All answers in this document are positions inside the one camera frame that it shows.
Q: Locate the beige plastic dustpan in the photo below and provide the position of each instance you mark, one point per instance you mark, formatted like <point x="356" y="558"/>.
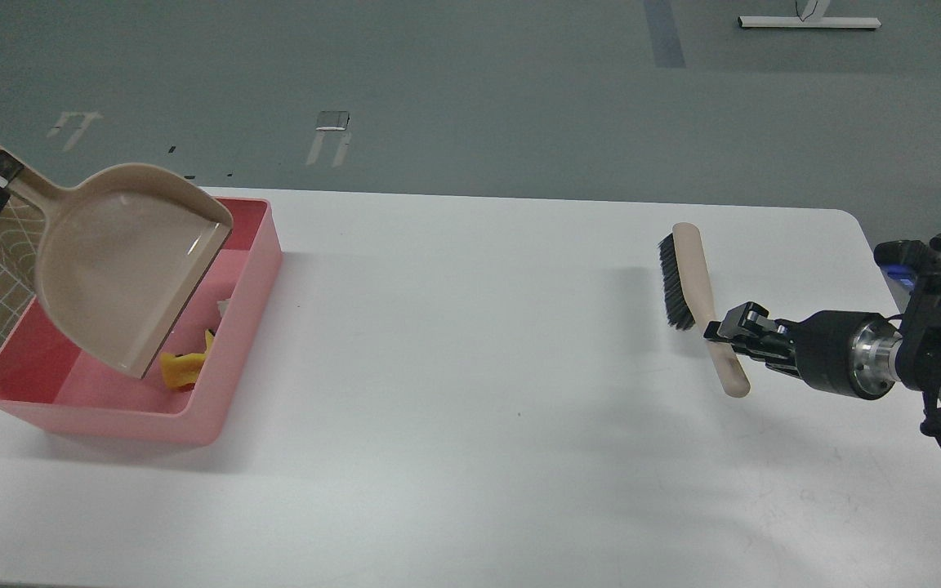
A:
<point x="120" y="256"/>

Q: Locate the yellow sponge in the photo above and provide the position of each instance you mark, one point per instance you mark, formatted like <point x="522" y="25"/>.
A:
<point x="181" y="371"/>

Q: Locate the beige hand brush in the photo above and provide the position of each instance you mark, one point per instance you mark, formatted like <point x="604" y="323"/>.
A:
<point x="689" y="301"/>

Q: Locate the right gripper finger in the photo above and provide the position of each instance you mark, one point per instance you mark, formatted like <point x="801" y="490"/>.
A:
<point x="750" y="323"/>
<point x="774" y="351"/>

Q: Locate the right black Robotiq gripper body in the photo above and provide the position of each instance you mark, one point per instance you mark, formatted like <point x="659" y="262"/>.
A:
<point x="846" y="353"/>

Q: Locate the grey floor plate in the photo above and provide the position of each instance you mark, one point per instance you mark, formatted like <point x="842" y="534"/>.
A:
<point x="333" y="120"/>

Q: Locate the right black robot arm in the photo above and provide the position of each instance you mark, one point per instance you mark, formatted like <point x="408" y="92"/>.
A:
<point x="917" y="268"/>

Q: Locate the pink plastic bin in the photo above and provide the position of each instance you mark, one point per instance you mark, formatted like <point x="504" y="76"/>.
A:
<point x="47" y="381"/>

